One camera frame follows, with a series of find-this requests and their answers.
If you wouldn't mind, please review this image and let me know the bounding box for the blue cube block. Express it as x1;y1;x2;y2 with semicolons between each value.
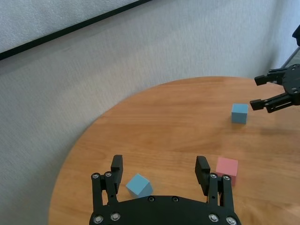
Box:
231;103;249;125
126;173;153;197

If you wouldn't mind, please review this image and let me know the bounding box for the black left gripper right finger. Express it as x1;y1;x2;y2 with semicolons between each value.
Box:
195;156;235;207

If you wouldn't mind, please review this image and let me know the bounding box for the pink cube block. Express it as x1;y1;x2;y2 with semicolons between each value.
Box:
215;157;239;187

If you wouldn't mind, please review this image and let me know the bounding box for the black wall rail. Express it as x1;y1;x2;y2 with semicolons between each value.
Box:
0;0;153;60

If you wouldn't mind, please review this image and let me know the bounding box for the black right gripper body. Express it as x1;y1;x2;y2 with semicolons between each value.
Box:
282;64;300;105

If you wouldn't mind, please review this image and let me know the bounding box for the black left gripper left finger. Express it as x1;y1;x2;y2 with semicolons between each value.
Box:
91;154;124;207

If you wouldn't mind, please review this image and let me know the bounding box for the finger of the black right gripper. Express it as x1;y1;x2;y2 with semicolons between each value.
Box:
254;67;286;86
249;92;294;114

